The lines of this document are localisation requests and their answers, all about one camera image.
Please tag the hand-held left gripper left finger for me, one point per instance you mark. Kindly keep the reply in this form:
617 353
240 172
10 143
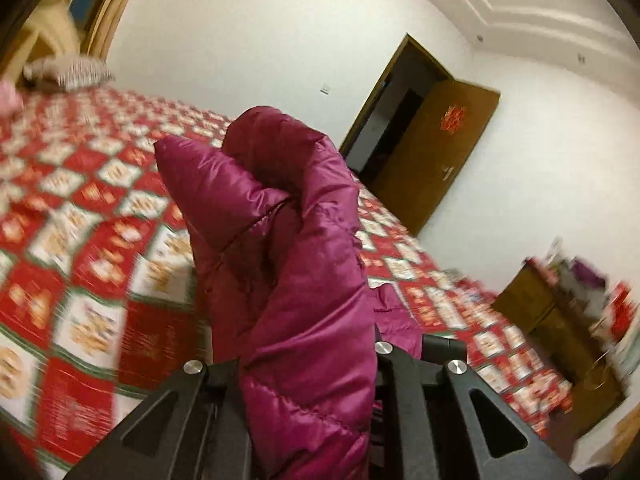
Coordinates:
225 402

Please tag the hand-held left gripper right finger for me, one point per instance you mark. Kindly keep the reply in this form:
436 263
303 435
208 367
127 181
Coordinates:
405 400

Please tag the magenta puffer jacket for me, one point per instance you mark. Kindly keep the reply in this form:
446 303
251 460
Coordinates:
300 260

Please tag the pile of clothes and packets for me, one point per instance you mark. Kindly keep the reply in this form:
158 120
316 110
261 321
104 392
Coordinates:
585 280

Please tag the brown wooden cabinet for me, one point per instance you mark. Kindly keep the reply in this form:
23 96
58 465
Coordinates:
550 320

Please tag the brown wooden door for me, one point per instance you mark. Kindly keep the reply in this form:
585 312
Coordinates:
430 160

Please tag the red patterned bed quilt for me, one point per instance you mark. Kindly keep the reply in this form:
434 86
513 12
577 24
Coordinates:
100 185

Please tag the red paper door decoration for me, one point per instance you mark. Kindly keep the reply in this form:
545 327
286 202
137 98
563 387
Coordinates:
453 119

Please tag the striped pillow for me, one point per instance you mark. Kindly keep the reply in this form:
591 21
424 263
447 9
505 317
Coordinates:
75 74

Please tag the pink folded blanket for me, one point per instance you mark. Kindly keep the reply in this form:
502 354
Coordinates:
9 96

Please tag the tan patterned curtain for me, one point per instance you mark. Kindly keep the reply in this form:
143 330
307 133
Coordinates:
112 5

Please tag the dark wooden door frame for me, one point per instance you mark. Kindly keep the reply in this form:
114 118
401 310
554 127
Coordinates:
380 95

